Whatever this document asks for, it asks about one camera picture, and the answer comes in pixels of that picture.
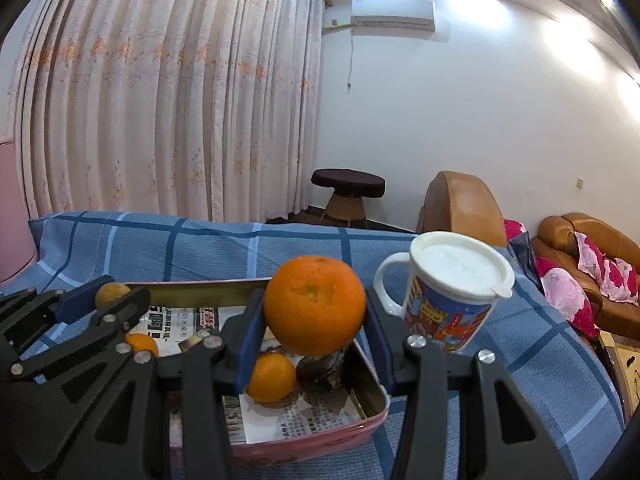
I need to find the white plastic mug lid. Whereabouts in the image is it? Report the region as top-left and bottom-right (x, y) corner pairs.
(410, 231), (515, 305)

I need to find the magenta floral cloth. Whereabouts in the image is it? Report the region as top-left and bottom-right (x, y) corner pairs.
(502, 218), (527, 247)

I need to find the pink floral curtain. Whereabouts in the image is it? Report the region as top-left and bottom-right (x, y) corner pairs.
(5, 0), (331, 223)

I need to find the large orange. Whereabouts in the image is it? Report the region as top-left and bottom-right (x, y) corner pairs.
(263, 255), (367, 357)

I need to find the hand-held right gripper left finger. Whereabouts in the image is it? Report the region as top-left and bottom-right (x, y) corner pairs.
(52, 289), (273, 480)

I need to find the small yellow fruit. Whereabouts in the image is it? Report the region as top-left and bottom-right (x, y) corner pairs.
(95, 282), (132, 308)

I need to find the small orange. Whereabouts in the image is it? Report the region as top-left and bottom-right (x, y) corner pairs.
(125, 332), (160, 359)

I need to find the small brown lace-banded jar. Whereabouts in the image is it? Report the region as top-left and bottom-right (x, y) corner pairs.
(296, 347), (351, 393)

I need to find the brown leather sofa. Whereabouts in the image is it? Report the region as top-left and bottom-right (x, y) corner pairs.
(530, 212), (640, 341)

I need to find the wicker stool with dark cushion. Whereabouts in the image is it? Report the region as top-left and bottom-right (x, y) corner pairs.
(311, 168), (387, 228)

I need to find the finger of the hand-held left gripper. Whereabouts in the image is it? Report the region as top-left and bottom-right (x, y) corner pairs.
(0, 275), (115, 346)
(10, 287), (152, 411)

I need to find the blue plaid blanket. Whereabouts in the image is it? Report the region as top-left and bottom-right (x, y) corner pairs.
(0, 210), (626, 480)

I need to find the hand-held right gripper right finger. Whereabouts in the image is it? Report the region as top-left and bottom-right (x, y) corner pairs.
(364, 287), (576, 480)

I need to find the pink metal tin box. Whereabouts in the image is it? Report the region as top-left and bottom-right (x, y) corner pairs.
(107, 277), (391, 468)

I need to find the white air conditioner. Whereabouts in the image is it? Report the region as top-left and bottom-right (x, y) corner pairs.
(350, 0), (437, 30)

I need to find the printed paper liner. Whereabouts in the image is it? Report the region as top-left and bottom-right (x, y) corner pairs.
(135, 305), (363, 446)

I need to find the air conditioner cable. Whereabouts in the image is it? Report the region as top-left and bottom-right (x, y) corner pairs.
(345, 30), (357, 92)

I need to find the brown leather armchair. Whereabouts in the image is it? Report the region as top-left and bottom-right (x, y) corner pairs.
(416, 171), (508, 248)

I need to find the white printed mug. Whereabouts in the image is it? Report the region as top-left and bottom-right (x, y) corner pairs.
(372, 231), (515, 356)

